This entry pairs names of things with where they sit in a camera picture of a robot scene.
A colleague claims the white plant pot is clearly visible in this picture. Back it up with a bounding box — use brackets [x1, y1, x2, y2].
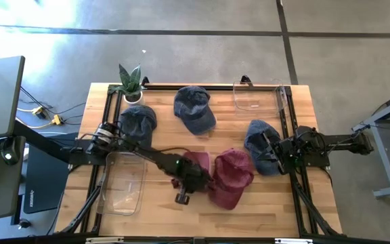
[123, 91, 146, 108]

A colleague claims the black aluminium table frame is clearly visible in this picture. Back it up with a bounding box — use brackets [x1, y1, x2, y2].
[58, 83, 345, 244]

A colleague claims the black laptop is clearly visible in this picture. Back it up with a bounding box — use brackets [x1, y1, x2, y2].
[23, 132, 79, 215]

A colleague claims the blue denim baseball cap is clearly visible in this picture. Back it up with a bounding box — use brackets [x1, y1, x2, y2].
[118, 104, 158, 150]
[173, 85, 217, 136]
[244, 119, 286, 177]

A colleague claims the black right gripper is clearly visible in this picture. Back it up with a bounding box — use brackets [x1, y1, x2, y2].
[256, 130, 297, 176]

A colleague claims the clear plastic bin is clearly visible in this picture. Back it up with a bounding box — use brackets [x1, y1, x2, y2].
[232, 79, 289, 118]
[95, 150, 148, 217]

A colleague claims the black diagonal beam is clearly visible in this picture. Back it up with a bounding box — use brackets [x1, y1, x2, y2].
[12, 120, 77, 164]

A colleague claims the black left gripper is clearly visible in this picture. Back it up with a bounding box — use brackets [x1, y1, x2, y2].
[173, 159, 215, 205]

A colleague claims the black floor cable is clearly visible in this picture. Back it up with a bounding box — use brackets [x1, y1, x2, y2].
[19, 86, 87, 116]

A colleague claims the silver metal bracket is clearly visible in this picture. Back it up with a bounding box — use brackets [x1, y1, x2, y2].
[85, 237, 125, 244]
[274, 238, 313, 244]

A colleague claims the black computer mouse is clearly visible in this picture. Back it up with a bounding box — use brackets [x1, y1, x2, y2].
[0, 136, 22, 166]

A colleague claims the green snake plant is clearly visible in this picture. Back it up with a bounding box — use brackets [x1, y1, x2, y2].
[108, 63, 148, 96]

